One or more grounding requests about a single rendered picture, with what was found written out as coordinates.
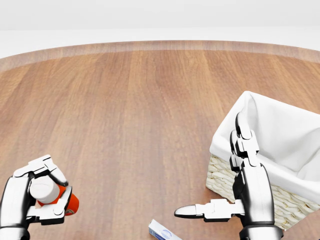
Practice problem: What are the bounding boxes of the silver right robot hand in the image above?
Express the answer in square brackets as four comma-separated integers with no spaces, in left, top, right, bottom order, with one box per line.
[174,111,276,227]

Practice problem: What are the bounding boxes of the white wicker basket cloth liner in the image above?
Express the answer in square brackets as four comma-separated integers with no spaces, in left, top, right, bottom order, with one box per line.
[205,90,320,231]

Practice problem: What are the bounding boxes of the red ketchup bottle white cap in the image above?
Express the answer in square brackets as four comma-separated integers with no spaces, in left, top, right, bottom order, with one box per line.
[29,178,81,217]

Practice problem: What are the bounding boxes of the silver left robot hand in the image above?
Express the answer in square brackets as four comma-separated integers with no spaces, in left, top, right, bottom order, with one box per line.
[0,154,74,229]

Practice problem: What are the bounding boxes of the white blue printed box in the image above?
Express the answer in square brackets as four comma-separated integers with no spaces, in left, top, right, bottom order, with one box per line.
[148,218,184,240]

